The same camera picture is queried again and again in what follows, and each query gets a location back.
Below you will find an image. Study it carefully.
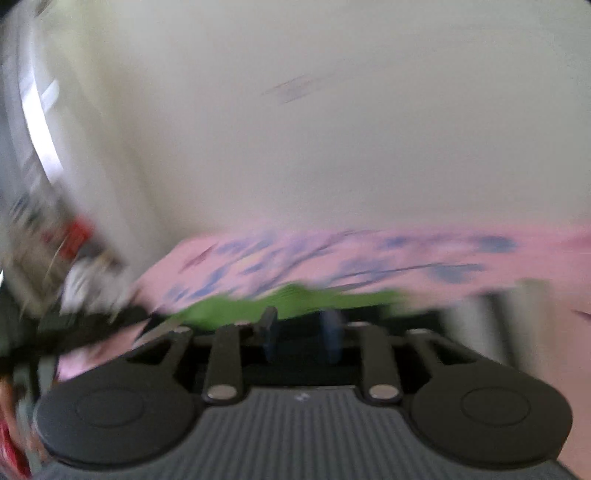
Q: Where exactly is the white cloth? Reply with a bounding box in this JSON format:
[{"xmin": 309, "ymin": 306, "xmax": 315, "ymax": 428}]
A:
[{"xmin": 59, "ymin": 261, "xmax": 137, "ymax": 315}]

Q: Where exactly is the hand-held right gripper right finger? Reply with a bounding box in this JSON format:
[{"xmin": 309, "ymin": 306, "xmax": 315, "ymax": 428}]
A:
[{"xmin": 318, "ymin": 310, "xmax": 484, "ymax": 405}]

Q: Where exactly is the red box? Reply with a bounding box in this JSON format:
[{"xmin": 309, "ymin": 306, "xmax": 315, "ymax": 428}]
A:
[{"xmin": 42, "ymin": 216, "xmax": 95, "ymax": 260}]

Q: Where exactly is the pink tree-print bedsheet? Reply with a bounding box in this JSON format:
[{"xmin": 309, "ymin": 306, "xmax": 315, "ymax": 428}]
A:
[{"xmin": 55, "ymin": 224, "xmax": 591, "ymax": 480}]

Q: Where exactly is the green cloth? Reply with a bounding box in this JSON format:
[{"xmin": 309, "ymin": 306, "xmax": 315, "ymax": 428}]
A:
[{"xmin": 168, "ymin": 282, "xmax": 411, "ymax": 333}]

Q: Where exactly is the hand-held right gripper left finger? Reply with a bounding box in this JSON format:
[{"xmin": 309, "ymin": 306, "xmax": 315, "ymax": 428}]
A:
[{"xmin": 124, "ymin": 309, "xmax": 279, "ymax": 405}]

